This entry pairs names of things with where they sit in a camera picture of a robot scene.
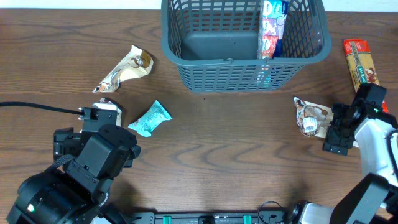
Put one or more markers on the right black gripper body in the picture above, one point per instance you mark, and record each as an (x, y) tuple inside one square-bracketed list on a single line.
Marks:
[(339, 132)]

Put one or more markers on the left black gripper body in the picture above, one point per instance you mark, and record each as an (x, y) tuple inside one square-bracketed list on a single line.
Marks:
[(68, 144)]

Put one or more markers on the multicolour tissue pack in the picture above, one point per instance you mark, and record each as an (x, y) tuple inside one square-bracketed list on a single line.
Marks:
[(272, 19)]

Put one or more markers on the grey plastic basket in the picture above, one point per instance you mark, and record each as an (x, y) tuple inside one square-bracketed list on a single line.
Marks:
[(214, 43)]

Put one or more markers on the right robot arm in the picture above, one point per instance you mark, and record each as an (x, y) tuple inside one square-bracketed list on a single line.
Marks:
[(365, 124)]

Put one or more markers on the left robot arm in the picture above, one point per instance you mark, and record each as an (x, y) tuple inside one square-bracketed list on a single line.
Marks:
[(75, 187)]

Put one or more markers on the beige nut bag with label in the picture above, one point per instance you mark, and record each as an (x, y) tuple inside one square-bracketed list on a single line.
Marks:
[(107, 104)]

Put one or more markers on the teal snack packet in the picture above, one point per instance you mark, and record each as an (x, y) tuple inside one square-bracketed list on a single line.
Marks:
[(145, 125)]

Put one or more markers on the crumpled beige snack bag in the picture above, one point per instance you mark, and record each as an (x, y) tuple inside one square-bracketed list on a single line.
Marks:
[(136, 64)]

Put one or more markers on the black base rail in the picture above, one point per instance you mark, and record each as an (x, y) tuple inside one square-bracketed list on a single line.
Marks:
[(265, 216)]

